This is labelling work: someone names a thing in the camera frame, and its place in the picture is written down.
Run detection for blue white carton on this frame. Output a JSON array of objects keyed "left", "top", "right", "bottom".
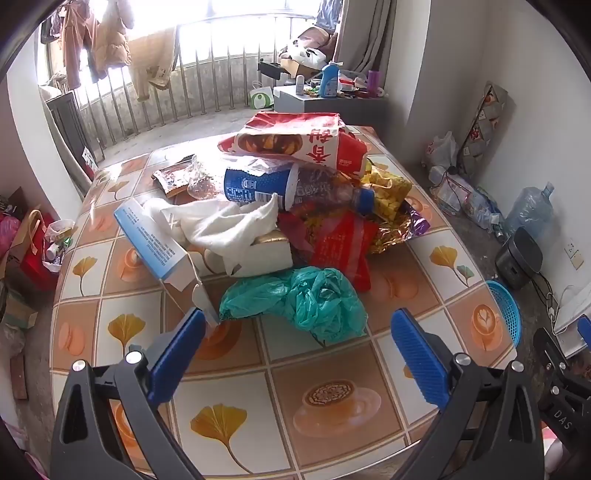
[{"left": 113, "top": 198, "right": 220, "bottom": 325}]

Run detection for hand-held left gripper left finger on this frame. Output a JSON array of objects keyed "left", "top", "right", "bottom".
[{"left": 50, "top": 308, "right": 213, "bottom": 480}]

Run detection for small white plastic bag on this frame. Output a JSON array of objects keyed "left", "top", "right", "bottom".
[{"left": 43, "top": 219, "right": 77, "bottom": 273}]

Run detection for black wooden rack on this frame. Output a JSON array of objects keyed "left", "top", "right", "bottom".
[{"left": 46, "top": 90, "right": 96, "bottom": 185}]

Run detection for clear plastic wrapper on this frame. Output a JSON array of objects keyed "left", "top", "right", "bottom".
[{"left": 185, "top": 154, "right": 227, "bottom": 201}]

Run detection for white cloth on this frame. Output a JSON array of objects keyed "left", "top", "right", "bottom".
[{"left": 141, "top": 191, "right": 280, "bottom": 259}]

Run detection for dark hanging garment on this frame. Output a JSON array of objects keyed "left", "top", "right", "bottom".
[{"left": 41, "top": 9, "right": 63, "bottom": 44}]

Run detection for brown snack packet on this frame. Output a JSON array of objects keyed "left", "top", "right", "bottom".
[{"left": 152, "top": 159, "right": 197, "bottom": 199}]

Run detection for blue detergent bottle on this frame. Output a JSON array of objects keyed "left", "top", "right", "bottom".
[{"left": 320, "top": 61, "right": 345, "bottom": 99}]

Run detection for metal window railing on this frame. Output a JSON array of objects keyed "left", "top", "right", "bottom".
[{"left": 74, "top": 14, "right": 324, "bottom": 148}]

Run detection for red gift bag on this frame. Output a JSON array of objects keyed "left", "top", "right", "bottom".
[{"left": 19, "top": 210, "right": 59, "bottom": 291}]

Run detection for cream hanging garment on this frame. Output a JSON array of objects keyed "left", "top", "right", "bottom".
[{"left": 127, "top": 25, "right": 178, "bottom": 103}]

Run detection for grey cabinet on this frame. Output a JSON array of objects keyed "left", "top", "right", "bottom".
[{"left": 272, "top": 85, "right": 389, "bottom": 127}]

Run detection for plastic bottle blue label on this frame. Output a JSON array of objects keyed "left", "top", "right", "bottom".
[{"left": 223, "top": 164, "right": 377, "bottom": 217}]

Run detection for pink hanging garment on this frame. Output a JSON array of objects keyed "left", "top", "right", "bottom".
[{"left": 60, "top": 0, "right": 100, "bottom": 90}]

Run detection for wall socket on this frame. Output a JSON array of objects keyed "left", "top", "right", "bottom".
[{"left": 564, "top": 237, "right": 585, "bottom": 271}]

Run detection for white green paper bag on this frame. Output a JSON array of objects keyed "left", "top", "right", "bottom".
[{"left": 249, "top": 80, "right": 276, "bottom": 110}]

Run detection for black rice cooker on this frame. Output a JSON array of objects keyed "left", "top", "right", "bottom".
[{"left": 495, "top": 227, "right": 544, "bottom": 291}]

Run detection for clear water jug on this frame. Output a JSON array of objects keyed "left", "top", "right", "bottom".
[{"left": 503, "top": 182, "right": 555, "bottom": 241}]

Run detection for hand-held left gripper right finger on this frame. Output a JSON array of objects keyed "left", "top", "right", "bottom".
[{"left": 390, "top": 307, "right": 546, "bottom": 480}]

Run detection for table with patterned tablecloth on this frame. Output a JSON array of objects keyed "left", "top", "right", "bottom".
[{"left": 48, "top": 124, "right": 519, "bottom": 480}]

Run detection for black power cable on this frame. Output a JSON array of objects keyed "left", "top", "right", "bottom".
[{"left": 530, "top": 271, "right": 560, "bottom": 325}]

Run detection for teal plastic bag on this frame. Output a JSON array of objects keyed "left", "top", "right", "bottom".
[{"left": 218, "top": 266, "right": 370, "bottom": 347}]

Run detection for gold purple noodle packet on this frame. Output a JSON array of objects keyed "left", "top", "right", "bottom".
[{"left": 367, "top": 198, "right": 432, "bottom": 257}]

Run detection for white water dispenser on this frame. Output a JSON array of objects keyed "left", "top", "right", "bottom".
[{"left": 551, "top": 284, "right": 591, "bottom": 335}]

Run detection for white power cable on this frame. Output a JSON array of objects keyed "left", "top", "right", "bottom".
[{"left": 549, "top": 284, "right": 575, "bottom": 319}]

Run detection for grey curtain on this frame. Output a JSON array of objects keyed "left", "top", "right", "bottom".
[{"left": 332, "top": 0, "right": 399, "bottom": 75}]

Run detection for beige puffer jacket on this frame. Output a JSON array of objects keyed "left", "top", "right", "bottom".
[{"left": 90, "top": 0, "right": 134, "bottom": 77}]

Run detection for red white paper bag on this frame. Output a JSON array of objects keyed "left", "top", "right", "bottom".
[{"left": 218, "top": 111, "right": 370, "bottom": 179}]

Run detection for clear bag of packets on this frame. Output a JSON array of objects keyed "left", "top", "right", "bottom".
[{"left": 429, "top": 167, "right": 506, "bottom": 232}]

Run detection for blue plastic basket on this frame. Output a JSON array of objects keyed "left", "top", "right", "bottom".
[{"left": 486, "top": 280, "right": 522, "bottom": 349}]

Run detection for pink cloth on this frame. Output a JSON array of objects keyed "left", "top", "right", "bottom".
[{"left": 542, "top": 427, "right": 591, "bottom": 480}]

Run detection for yellow snack packet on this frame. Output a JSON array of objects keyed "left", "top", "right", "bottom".
[{"left": 360, "top": 159, "right": 414, "bottom": 222}]

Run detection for red plastic bag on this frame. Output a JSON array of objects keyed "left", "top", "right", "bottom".
[{"left": 277, "top": 210, "right": 382, "bottom": 294}]

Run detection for folded patterned mat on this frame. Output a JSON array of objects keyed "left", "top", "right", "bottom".
[{"left": 457, "top": 80, "right": 509, "bottom": 178}]

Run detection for assorted small toiletries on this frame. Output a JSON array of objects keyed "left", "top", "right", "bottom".
[{"left": 305, "top": 69, "right": 389, "bottom": 100}]

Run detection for pile of bags and clothes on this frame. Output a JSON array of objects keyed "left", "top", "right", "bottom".
[{"left": 277, "top": 27, "right": 341, "bottom": 81}]

